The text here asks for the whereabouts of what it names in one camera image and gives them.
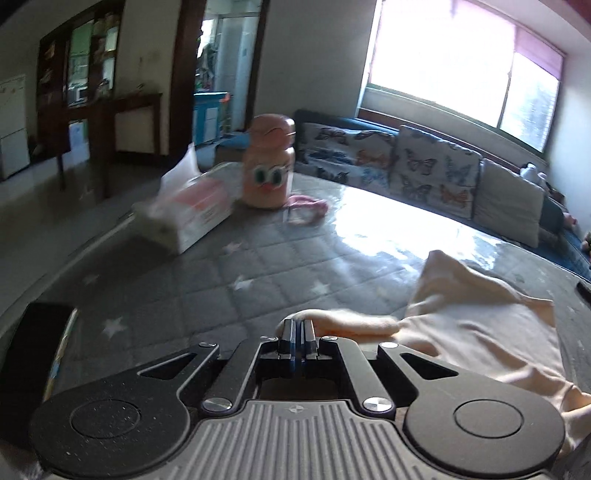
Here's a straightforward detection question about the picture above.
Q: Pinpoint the cream sweatshirt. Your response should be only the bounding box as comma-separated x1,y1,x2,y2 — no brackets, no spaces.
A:
290,251,590,455

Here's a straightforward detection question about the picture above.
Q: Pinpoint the white pink tissue box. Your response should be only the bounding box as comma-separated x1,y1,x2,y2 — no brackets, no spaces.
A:
132,144,233,255

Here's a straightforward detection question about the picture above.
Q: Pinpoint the pink hair scrunchie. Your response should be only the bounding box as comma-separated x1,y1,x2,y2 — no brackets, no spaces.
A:
283,194,329,225

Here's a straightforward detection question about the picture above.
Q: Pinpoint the black smartphone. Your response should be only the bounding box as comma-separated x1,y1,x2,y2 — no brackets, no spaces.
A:
1,302,77,450

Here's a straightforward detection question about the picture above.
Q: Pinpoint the pink cartoon water bottle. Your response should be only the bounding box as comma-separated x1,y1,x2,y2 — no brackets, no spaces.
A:
242,114,296,210

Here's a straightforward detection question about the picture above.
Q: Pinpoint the right butterfly cushion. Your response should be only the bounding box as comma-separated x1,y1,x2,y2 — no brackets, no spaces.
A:
390,126,483,220

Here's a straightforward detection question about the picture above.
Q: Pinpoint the butterfly cushion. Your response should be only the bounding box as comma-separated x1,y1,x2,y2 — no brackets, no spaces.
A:
390,126,483,220
294,123,398,195

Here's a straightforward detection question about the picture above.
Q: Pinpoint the black remote control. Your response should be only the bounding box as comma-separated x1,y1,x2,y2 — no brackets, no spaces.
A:
576,281,591,307

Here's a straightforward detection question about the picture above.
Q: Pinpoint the plain grey cushion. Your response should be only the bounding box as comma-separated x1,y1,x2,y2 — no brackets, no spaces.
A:
474,159,545,248

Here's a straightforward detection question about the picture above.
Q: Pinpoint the left butterfly cushion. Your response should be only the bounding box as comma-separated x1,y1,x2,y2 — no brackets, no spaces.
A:
294,123,398,195

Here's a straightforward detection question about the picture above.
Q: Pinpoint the white plush toy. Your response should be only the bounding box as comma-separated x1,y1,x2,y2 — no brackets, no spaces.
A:
520,163,547,188

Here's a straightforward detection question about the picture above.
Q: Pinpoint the blue cabinet in doorway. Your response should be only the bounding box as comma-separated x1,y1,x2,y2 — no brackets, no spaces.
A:
192,91,229,146

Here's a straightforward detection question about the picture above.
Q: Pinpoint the white refrigerator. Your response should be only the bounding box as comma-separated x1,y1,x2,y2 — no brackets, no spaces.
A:
0,75,30,180

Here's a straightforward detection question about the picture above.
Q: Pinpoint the window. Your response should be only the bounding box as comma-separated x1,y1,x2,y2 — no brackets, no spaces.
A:
369,1,565,154

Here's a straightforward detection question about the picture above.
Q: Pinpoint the dark wooden display cabinet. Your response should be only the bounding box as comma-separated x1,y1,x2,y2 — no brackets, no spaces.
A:
34,0,129,163

